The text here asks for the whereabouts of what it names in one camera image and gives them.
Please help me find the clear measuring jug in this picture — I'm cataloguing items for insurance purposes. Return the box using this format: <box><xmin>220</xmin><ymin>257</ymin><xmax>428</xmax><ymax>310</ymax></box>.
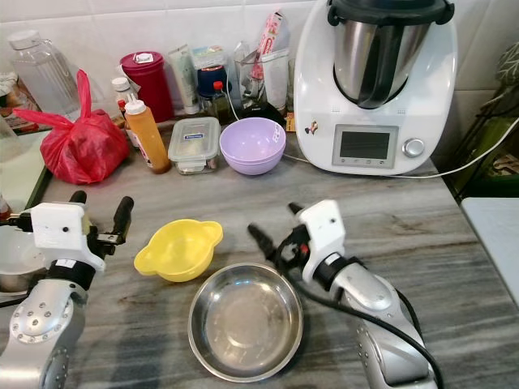
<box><xmin>235</xmin><ymin>41</ymin><xmax>290</xmax><ymax>110</ymax></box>

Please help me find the jar with blue lid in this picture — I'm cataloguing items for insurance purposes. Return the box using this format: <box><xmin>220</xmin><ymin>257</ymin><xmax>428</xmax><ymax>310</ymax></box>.
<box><xmin>196</xmin><ymin>65</ymin><xmax>228</xmax><ymax>100</ymax></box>

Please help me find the white squeeze tube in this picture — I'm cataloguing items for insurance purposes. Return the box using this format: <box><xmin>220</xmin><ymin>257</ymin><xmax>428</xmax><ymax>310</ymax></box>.
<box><xmin>167</xmin><ymin>45</ymin><xmax>199</xmax><ymax>114</ymax></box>

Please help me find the clear jug with white lid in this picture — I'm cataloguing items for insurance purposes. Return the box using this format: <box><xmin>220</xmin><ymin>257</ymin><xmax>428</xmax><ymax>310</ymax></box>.
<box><xmin>6</xmin><ymin>30</ymin><xmax>86</xmax><ymax>114</ymax></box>

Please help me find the orange sauce squeeze bottle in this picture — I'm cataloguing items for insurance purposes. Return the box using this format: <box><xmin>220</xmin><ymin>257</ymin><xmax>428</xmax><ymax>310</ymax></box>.
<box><xmin>126</xmin><ymin>99</ymin><xmax>171</xmax><ymax>174</ymax></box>

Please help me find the small dark bottle red cap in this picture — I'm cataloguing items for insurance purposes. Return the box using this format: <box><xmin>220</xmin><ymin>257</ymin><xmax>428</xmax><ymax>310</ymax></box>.
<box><xmin>208</xmin><ymin>80</ymin><xmax>232</xmax><ymax>121</ymax></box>

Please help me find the pale green box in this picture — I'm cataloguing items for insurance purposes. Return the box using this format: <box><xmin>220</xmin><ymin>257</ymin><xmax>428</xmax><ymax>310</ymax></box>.
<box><xmin>192</xmin><ymin>46</ymin><xmax>225</xmax><ymax>68</ymax></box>

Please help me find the white ceramic bowl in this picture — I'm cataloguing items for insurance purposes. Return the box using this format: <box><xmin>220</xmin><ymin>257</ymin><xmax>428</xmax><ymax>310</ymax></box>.
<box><xmin>0</xmin><ymin>227</ymin><xmax>49</xmax><ymax>276</ymax></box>

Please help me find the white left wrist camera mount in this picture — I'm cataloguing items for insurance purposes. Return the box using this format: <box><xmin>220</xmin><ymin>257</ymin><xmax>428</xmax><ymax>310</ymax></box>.
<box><xmin>31</xmin><ymin>203</ymin><xmax>106</xmax><ymax>272</ymax></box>

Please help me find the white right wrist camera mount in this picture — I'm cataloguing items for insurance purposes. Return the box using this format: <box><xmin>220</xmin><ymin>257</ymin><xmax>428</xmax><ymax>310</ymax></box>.
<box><xmin>298</xmin><ymin>199</ymin><xmax>348</xmax><ymax>280</ymax></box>

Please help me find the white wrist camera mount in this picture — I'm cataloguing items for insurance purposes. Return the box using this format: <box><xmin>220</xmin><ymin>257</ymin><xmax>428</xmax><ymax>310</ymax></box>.
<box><xmin>31</xmin><ymin>203</ymin><xmax>106</xmax><ymax>272</ymax></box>
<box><xmin>298</xmin><ymin>199</ymin><xmax>348</xmax><ymax>280</ymax></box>

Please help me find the pink printed packet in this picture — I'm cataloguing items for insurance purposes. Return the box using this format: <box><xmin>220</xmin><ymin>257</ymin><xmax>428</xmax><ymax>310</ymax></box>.
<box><xmin>255</xmin><ymin>10</ymin><xmax>285</xmax><ymax>78</ymax></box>

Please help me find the red plastic bag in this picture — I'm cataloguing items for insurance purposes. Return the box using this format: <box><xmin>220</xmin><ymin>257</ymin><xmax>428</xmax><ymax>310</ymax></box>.
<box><xmin>13</xmin><ymin>70</ymin><xmax>128</xmax><ymax>185</ymax></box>

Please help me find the small bottle with white cap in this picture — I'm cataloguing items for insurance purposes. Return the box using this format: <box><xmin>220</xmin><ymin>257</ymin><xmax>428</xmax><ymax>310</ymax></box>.
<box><xmin>112</xmin><ymin>77</ymin><xmax>135</xmax><ymax>122</ymax></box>

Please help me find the purple plastic bowl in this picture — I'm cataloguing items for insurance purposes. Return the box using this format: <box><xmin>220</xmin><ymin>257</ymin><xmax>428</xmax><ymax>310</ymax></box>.
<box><xmin>219</xmin><ymin>117</ymin><xmax>287</xmax><ymax>176</ymax></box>

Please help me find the dark red canister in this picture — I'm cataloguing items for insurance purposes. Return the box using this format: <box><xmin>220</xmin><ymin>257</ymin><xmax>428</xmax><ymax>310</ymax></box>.
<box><xmin>119</xmin><ymin>51</ymin><xmax>175</xmax><ymax>122</ymax></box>

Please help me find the white kitchen cooking machine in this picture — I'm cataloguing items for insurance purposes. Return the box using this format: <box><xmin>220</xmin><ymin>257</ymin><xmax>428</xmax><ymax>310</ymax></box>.
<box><xmin>294</xmin><ymin>0</ymin><xmax>459</xmax><ymax>174</ymax></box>

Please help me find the glass food container with lid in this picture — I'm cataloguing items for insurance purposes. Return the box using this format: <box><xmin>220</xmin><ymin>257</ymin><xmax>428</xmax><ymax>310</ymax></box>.
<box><xmin>168</xmin><ymin>117</ymin><xmax>221</xmax><ymax>175</ymax></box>

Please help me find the deep stainless steel plate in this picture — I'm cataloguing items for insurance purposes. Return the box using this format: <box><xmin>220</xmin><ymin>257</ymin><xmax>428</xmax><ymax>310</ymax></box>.
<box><xmin>188</xmin><ymin>263</ymin><xmax>304</xmax><ymax>383</ymax></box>

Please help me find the yellow plastic bowl with handles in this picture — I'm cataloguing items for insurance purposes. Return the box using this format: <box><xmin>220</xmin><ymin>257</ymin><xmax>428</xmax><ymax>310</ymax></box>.
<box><xmin>134</xmin><ymin>218</ymin><xmax>224</xmax><ymax>283</ymax></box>

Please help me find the white tray with green rim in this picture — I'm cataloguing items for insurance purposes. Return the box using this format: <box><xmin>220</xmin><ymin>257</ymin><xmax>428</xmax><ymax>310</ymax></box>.
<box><xmin>0</xmin><ymin>130</ymin><xmax>52</xmax><ymax>216</ymax></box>

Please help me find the white side table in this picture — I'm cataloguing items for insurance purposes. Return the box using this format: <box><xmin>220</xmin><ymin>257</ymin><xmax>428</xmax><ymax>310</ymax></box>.
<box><xmin>461</xmin><ymin>197</ymin><xmax>519</xmax><ymax>284</ymax></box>

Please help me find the steel plate under white bowl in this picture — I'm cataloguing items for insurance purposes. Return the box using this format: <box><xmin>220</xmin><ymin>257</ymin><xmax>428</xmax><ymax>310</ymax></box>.
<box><xmin>0</xmin><ymin>271</ymin><xmax>45</xmax><ymax>297</ymax></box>

